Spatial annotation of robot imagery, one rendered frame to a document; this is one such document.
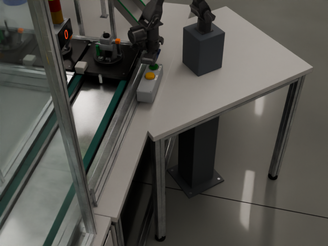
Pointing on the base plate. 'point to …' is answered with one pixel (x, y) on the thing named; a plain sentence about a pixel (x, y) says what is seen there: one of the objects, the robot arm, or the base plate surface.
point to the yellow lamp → (57, 17)
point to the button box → (149, 85)
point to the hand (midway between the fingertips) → (153, 59)
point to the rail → (114, 135)
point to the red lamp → (54, 5)
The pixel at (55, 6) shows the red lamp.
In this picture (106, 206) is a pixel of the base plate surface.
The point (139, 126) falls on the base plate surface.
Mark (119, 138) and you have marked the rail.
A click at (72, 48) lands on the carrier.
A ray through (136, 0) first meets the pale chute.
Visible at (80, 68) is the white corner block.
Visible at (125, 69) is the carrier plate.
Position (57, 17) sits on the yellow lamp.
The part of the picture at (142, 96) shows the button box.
